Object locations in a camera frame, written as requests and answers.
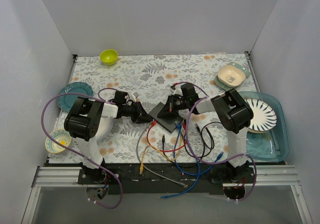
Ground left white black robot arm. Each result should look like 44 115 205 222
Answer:
64 90 153 184

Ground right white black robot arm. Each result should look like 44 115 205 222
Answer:
156 82 254 183

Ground floral table mat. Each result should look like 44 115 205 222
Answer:
48 53 261 164

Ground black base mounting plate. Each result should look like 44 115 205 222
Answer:
77 163 256 195

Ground yellow teal patterned bowl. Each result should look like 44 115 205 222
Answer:
44 129 72 154

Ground black network switch box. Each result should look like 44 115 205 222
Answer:
149 102 184 134

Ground yellow ethernet cable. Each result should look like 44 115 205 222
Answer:
139 145 182 176

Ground white blue striped plate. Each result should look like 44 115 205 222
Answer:
245 98 277 134

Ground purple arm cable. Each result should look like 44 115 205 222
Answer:
172 81 257 202
40 87 124 210

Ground cream square bowl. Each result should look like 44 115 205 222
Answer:
217 65 246 88

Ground teal plastic tub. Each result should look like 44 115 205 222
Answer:
239 91 290 162

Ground teal scalloped plate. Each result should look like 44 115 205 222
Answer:
57 81 94 112

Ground white round plate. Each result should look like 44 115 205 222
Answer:
95 117 114 141

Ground black ethernet cable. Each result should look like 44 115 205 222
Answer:
161 122 216 160

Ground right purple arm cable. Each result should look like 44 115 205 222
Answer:
172 81 257 202

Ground lime green bowl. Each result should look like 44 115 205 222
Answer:
100 49 118 66

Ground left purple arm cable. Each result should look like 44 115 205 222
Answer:
40 87 124 210

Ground aluminium frame rail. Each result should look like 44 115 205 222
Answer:
32 165 301 187

